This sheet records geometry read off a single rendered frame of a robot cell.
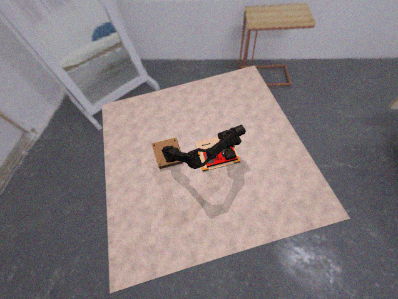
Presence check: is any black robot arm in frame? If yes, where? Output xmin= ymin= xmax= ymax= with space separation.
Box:
xmin=162 ymin=124 xmax=246 ymax=169

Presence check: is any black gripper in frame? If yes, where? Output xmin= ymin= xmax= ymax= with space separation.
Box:
xmin=218 ymin=132 xmax=236 ymax=160

